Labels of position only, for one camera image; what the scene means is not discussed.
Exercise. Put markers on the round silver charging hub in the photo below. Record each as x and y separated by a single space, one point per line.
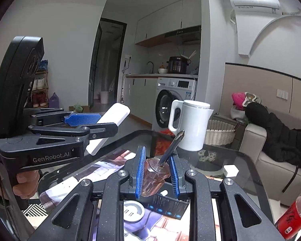
133 210

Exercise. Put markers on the white wicker basket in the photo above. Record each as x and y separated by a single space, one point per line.
219 133

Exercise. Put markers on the white power bank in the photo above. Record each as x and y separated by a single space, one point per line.
115 113

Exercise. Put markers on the black white striped rug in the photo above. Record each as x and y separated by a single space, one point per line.
35 210

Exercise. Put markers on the kitchen faucet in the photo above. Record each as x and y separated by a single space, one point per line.
151 65

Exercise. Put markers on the white electric kettle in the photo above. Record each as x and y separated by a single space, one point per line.
193 125

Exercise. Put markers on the shoe rack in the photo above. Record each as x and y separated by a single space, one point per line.
39 93

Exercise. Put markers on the black cardboard box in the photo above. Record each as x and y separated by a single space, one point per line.
165 205

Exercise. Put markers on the white bucket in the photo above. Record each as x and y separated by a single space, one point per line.
104 97

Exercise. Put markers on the black pressure cooker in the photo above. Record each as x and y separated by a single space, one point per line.
178 65

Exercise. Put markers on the bottle with red label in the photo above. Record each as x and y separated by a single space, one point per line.
293 216

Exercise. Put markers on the brown cardboard box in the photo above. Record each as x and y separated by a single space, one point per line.
84 108

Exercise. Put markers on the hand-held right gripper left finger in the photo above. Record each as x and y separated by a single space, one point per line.
140 173

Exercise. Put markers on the white lower cabinets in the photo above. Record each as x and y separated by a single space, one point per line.
140 95

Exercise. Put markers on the white washing machine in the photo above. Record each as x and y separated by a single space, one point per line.
175 85

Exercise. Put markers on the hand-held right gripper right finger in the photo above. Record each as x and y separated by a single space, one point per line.
174 173

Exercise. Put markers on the dark door frame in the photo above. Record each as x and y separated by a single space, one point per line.
94 62

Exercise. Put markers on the range hood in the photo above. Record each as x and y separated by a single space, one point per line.
183 34

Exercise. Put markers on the white upper cabinets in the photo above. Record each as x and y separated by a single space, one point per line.
165 17

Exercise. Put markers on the pink garment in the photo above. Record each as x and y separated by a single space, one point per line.
238 99

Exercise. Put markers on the person's left hand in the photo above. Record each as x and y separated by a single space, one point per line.
25 183

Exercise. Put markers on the white cube charger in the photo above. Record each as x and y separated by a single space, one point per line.
230 170

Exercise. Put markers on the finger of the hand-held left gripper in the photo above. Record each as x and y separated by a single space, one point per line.
100 128
82 118

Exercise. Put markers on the white air conditioner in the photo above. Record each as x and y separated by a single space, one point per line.
255 3

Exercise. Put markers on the black jacket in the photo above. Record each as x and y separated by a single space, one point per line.
273 130

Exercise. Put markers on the white cabinets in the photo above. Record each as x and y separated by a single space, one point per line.
165 17
140 95

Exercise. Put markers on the wall switch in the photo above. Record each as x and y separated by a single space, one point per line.
282 93

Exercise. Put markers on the red gift box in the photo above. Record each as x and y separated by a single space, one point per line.
163 145

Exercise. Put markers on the printed desk mat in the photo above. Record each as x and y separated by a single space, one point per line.
107 168

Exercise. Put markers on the beige sofa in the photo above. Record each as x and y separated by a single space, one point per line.
271 175

